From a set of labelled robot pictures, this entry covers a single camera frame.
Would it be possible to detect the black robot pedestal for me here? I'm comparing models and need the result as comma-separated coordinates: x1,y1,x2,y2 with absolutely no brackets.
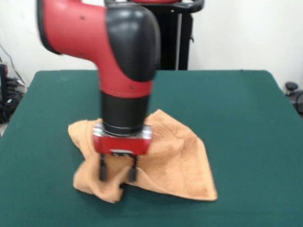
105,0,205,71

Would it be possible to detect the dark green table cloth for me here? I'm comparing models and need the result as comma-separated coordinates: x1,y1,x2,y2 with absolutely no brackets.
0,70,303,227

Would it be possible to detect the dark grey chair base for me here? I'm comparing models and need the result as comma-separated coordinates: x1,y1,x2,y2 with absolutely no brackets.
285,81,303,112

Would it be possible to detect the tan terry towel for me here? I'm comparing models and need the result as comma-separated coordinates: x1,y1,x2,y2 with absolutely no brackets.
68,108,218,203

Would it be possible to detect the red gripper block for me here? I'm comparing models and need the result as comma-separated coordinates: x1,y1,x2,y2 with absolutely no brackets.
92,124,153,183

